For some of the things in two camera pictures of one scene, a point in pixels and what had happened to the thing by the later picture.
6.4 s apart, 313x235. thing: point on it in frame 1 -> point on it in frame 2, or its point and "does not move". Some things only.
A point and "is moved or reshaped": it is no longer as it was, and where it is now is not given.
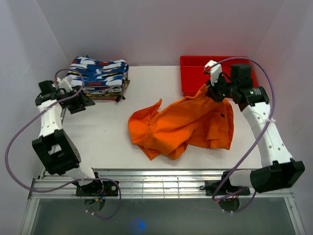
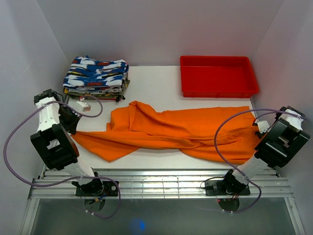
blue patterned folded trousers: (97, 72) does not move
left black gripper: (81, 103) -> (71, 127)
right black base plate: (211, 187) does not move
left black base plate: (97, 188) does not move
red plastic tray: (192, 77) does not move
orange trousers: (202, 120) is moved or reshaped
